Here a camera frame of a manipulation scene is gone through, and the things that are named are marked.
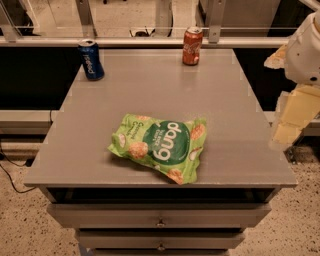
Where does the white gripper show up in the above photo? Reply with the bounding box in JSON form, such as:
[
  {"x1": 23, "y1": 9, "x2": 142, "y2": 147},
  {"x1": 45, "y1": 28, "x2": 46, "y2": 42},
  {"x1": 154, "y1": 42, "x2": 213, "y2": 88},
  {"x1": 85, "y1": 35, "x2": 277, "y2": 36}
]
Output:
[{"x1": 264, "y1": 10, "x2": 320, "y2": 150}]

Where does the green rice chip bag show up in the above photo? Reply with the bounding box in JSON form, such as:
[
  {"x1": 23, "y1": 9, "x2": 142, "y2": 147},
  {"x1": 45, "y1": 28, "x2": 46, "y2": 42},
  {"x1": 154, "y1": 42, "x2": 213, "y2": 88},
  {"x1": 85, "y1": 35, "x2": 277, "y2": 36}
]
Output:
[{"x1": 108, "y1": 114, "x2": 207, "y2": 185}]

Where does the orange soda can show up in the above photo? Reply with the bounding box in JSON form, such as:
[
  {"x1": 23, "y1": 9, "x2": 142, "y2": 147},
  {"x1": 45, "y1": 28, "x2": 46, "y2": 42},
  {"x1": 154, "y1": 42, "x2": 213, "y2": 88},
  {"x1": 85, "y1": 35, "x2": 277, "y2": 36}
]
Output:
[{"x1": 182, "y1": 27, "x2": 203, "y2": 65}]

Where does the blue pepsi can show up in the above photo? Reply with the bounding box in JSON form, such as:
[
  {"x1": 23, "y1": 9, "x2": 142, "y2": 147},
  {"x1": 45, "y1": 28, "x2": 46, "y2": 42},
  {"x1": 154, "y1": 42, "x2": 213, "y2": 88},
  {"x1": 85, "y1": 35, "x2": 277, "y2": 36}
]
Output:
[{"x1": 78, "y1": 39, "x2": 105, "y2": 81}]

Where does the grey drawer cabinet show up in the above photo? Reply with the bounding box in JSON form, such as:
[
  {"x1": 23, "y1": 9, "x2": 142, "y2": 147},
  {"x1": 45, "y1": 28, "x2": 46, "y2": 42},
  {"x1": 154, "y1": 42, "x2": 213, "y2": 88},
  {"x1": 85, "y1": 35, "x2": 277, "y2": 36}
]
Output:
[{"x1": 25, "y1": 50, "x2": 296, "y2": 256}]

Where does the drawer with knob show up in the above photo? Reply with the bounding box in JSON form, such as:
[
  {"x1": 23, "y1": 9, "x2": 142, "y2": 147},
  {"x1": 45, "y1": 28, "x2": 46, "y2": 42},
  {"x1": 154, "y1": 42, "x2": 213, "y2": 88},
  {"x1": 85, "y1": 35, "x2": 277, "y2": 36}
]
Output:
[
  {"x1": 47, "y1": 204, "x2": 271, "y2": 229},
  {"x1": 76, "y1": 229, "x2": 245, "y2": 250}
]

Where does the top drawer with knob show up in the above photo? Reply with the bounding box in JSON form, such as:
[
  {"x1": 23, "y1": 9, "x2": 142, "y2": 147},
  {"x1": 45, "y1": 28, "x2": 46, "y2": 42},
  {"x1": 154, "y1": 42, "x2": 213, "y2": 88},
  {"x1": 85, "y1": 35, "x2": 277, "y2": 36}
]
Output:
[{"x1": 47, "y1": 204, "x2": 271, "y2": 229}]

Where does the metal railing frame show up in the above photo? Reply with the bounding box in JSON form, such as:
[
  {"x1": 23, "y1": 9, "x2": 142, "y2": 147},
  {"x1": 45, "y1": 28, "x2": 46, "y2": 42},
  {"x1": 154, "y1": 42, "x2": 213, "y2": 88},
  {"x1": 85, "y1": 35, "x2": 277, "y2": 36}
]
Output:
[{"x1": 0, "y1": 0, "x2": 289, "y2": 49}]

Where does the black floor cable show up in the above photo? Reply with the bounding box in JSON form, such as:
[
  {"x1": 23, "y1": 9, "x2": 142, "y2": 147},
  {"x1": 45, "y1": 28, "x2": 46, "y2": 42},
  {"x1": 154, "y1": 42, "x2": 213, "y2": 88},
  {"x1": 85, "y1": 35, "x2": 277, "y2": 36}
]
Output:
[{"x1": 0, "y1": 139, "x2": 37, "y2": 194}]

